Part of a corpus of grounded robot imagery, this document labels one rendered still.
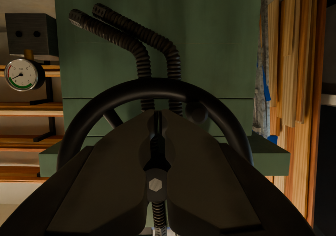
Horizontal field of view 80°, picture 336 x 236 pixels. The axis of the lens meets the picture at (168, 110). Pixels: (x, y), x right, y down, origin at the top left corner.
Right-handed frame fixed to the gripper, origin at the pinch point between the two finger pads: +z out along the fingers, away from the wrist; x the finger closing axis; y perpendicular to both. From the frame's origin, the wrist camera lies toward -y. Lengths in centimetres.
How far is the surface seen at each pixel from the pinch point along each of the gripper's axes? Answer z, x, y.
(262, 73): 100, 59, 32
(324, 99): 127, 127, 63
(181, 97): 13.5, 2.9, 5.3
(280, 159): 24.8, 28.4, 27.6
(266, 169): 24.0, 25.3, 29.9
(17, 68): 27.2, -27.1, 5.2
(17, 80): 26.4, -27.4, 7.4
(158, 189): 8.0, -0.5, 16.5
